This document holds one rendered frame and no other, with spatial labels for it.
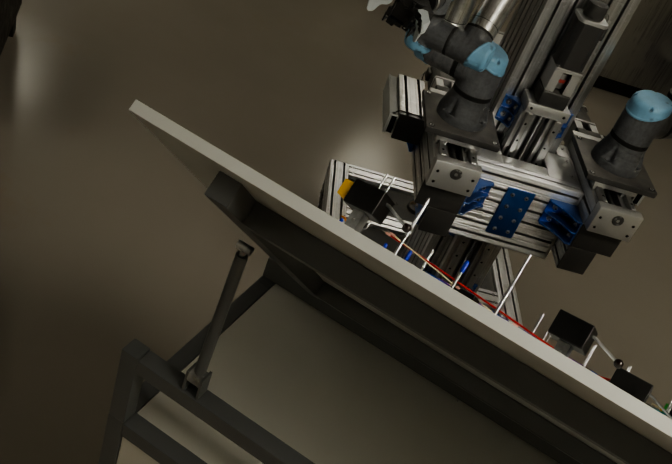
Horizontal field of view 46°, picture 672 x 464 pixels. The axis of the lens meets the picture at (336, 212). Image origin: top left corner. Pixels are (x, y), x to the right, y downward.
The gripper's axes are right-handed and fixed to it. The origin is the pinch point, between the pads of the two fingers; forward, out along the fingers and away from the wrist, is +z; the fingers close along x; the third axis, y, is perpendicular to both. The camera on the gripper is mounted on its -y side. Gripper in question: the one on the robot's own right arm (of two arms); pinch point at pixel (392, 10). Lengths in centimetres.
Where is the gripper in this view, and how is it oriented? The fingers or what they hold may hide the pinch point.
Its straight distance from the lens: 171.4
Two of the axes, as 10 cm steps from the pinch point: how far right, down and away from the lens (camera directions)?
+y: -4.0, 6.8, 6.1
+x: -7.9, -5.9, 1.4
